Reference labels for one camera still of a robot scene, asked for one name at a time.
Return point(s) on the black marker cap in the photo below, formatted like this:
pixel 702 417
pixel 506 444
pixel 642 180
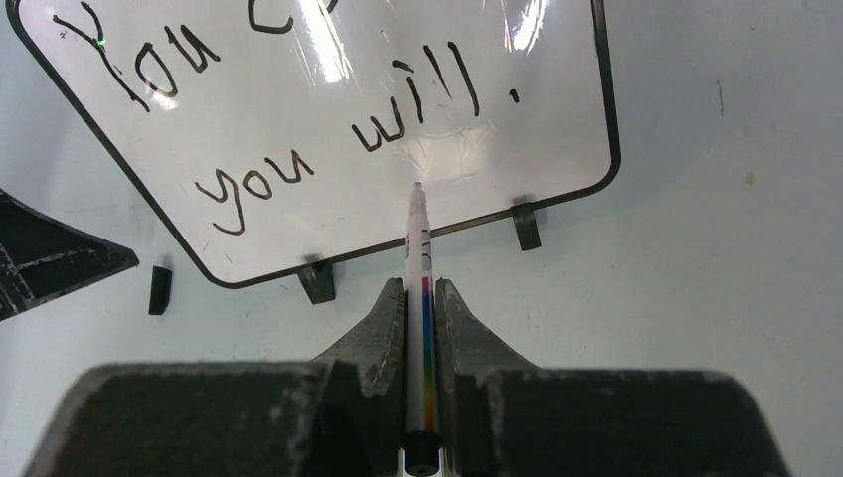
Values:
pixel 160 290

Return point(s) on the left whiteboard foot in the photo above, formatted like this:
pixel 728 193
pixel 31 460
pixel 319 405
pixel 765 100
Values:
pixel 316 277

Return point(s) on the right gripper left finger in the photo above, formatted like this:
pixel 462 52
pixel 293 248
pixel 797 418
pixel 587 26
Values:
pixel 339 414

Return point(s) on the white marker pen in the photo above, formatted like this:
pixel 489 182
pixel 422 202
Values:
pixel 421 441

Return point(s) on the whiteboard foot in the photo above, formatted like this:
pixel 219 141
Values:
pixel 316 277
pixel 523 213

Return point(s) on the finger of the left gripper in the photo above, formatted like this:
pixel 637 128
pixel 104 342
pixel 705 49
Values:
pixel 43 259

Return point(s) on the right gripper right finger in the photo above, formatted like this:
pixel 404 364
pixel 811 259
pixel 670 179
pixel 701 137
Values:
pixel 502 415

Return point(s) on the right whiteboard foot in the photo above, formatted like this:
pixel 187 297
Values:
pixel 523 213

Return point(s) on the black framed whiteboard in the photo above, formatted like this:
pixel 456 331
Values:
pixel 270 136

